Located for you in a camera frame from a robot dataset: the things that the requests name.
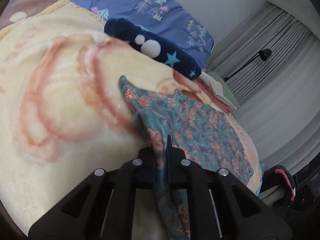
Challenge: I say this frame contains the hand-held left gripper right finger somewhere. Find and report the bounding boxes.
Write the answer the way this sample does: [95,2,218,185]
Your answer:
[164,134,293,240]

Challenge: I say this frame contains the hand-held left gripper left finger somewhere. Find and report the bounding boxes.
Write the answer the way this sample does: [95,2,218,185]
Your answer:
[27,147,161,240]

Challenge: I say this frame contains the teal floral long-sleeve shirt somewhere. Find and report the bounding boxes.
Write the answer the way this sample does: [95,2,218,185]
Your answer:
[118,75,253,240]

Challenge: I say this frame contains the light blue bed sheet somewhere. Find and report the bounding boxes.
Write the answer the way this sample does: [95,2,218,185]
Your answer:
[255,162,266,195]

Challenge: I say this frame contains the folded pink cloth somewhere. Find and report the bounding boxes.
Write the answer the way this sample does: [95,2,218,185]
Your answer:
[197,79,237,117]

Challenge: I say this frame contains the black and pink bag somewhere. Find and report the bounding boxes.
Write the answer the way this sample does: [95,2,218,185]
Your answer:
[259,164,299,207]

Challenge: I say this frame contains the green pillow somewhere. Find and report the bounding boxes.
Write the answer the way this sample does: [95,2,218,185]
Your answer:
[209,71,241,109]

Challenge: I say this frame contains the folded grey cloth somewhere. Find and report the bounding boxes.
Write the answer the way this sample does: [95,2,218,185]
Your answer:
[202,72,225,97]

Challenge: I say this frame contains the peach fleece blanket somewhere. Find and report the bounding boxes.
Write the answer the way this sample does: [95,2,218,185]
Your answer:
[0,0,263,240]

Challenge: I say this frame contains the white pleated curtain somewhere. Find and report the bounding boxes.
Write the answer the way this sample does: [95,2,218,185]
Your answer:
[206,1,320,175]

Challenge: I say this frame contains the navy star plush cloth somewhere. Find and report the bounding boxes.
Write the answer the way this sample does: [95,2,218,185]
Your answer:
[104,18,202,81]

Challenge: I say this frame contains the black floor lamp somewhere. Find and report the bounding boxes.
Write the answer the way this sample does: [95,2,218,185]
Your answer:
[223,48,272,82]

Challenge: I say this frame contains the blue tree-print pillow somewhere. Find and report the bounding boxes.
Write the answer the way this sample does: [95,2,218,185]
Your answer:
[67,0,215,72]

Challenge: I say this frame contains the brown mauve printed blanket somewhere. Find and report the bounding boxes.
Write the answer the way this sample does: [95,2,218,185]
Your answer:
[0,0,72,32]

